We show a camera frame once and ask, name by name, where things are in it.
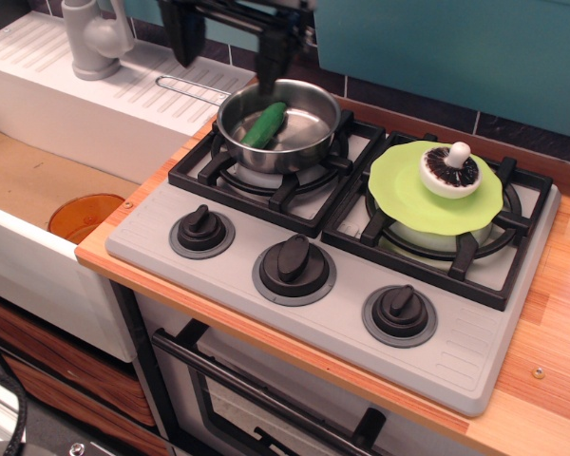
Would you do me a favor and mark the green toy pickle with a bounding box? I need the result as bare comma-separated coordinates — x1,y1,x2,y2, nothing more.
240,102,287,149

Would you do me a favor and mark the black braided cable lower left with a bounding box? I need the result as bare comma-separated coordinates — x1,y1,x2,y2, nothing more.
0,368,29,456

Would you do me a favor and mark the black middle stove knob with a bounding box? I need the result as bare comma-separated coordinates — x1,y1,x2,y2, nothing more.
252,234,337,307

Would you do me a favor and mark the black burner grate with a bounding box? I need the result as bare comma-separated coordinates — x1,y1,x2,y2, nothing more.
168,110,387,238
322,132,560,311

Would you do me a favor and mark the black left burner grate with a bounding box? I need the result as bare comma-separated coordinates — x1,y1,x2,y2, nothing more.
168,110,387,238

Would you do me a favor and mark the black right stove knob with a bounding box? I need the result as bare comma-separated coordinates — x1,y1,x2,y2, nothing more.
362,285,438,349

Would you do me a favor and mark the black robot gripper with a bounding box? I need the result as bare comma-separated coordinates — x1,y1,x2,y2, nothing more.
160,1,316,95

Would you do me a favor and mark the wooden drawer front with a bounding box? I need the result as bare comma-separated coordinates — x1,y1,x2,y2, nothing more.
0,297,168,455

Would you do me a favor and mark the stainless steel pan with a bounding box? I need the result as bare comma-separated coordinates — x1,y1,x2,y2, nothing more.
155,75,342,175

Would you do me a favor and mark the black left stove knob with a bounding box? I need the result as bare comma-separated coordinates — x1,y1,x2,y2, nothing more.
169,204,236,260

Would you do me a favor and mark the orange plastic bowl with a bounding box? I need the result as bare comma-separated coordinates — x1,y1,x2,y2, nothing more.
47,193,124,244

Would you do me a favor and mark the grey toy stove top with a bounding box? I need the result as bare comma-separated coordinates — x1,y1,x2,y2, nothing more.
104,123,562,419

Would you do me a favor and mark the white brown toy mushroom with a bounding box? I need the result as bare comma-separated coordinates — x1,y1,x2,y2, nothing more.
419,142,483,200

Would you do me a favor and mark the black stove knob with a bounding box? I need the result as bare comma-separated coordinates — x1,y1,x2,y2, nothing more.
252,234,337,307
169,204,236,260
362,285,438,349

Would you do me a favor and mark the grey toy faucet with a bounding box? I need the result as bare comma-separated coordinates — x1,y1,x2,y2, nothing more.
62,0,134,81

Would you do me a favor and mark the black right burner grate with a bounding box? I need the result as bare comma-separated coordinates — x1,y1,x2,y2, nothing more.
322,132,560,311

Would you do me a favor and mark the light green plate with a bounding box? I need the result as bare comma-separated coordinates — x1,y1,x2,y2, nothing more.
368,141,504,236

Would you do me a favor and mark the oven door with handle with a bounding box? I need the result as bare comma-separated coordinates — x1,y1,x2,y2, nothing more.
151,320,473,455

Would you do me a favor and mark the white toy sink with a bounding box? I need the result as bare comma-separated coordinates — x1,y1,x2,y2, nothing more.
0,12,253,362

